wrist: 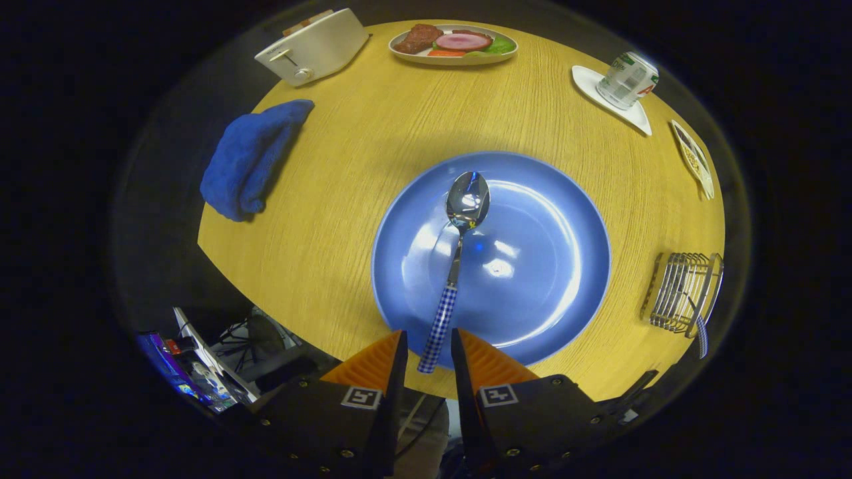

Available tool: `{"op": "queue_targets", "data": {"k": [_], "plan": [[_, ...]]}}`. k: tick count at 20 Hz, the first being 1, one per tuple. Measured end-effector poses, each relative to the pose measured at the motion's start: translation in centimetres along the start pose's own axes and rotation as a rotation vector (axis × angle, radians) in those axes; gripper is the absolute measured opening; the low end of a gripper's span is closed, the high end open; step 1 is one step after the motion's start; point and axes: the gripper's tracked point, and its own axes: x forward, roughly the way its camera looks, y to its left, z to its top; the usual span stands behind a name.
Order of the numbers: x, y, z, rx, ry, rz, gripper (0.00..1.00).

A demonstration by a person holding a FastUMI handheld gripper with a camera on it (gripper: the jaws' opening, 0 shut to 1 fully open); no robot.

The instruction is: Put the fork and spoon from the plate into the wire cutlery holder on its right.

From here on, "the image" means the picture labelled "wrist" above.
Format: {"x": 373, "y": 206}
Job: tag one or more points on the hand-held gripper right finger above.
{"x": 469, "y": 426}

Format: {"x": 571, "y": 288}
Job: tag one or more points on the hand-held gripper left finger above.
{"x": 393, "y": 412}

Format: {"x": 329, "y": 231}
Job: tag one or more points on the person's beige trousers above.
{"x": 426, "y": 439}

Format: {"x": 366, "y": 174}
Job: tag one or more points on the blue round plate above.
{"x": 532, "y": 266}

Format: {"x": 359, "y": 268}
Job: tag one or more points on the laptop with colourful screen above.
{"x": 193, "y": 379}

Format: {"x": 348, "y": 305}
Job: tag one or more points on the blue towel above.
{"x": 246, "y": 159}

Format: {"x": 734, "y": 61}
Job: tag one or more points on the divided dish with beans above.
{"x": 695, "y": 159}

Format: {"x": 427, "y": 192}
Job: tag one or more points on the oval food plate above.
{"x": 459, "y": 60}

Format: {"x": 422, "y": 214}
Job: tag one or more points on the white square coaster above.
{"x": 589, "y": 83}

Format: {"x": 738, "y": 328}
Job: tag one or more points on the orange carrot slice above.
{"x": 446, "y": 53}

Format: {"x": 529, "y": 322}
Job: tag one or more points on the white toaster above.
{"x": 326, "y": 46}

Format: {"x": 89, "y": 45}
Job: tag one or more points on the brown meat piece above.
{"x": 416, "y": 38}

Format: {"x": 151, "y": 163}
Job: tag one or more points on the pink ham slice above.
{"x": 462, "y": 41}

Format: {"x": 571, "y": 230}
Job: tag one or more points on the white drink bottle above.
{"x": 626, "y": 80}

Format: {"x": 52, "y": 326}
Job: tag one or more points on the green lettuce leaf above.
{"x": 502, "y": 45}

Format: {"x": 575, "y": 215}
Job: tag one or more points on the brown toast slice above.
{"x": 296, "y": 28}
{"x": 321, "y": 15}

